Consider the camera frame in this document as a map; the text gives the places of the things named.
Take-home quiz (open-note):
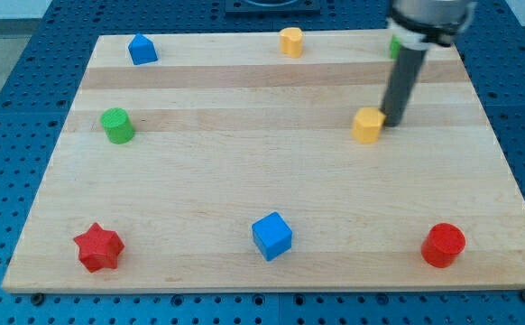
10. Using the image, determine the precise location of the yellow hexagon block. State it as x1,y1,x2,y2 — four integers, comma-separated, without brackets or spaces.
351,107,386,144

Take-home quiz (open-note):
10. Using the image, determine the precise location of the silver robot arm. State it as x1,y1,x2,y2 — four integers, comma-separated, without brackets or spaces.
388,0,477,51

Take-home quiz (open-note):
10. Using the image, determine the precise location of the wooden board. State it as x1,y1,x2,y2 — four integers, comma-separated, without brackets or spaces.
2,30,525,293

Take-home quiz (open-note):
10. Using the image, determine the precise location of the blue cube block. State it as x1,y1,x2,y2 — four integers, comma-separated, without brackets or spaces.
252,212,293,262

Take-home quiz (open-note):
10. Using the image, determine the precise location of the yellow heart block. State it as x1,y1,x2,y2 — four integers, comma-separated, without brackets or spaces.
280,27,304,59

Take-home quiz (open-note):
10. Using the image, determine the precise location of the green cylinder block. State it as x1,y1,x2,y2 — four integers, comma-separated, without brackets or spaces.
100,107,135,144

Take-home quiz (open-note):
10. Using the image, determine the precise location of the blue pentagon block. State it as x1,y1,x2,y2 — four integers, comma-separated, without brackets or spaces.
128,33,158,65

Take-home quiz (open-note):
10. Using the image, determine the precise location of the green block behind pusher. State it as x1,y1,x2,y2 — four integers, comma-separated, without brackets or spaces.
389,35,401,60

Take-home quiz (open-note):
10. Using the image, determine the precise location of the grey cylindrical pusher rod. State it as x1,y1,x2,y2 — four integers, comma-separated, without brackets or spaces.
381,46,427,127

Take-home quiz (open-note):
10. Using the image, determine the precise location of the red star block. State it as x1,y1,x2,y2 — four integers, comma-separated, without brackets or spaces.
73,223,125,273

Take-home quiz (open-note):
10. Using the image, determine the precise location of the red cylinder block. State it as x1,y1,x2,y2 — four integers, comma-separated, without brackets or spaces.
420,223,466,268

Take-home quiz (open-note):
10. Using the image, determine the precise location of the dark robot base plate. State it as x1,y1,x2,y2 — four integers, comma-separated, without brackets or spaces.
225,0,321,14

